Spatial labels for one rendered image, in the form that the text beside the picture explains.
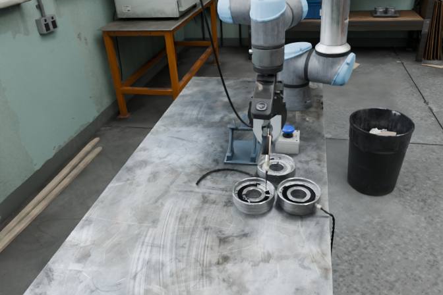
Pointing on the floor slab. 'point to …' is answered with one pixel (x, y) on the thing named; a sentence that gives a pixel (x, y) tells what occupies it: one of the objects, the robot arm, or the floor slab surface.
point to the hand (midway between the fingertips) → (267, 141)
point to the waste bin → (377, 149)
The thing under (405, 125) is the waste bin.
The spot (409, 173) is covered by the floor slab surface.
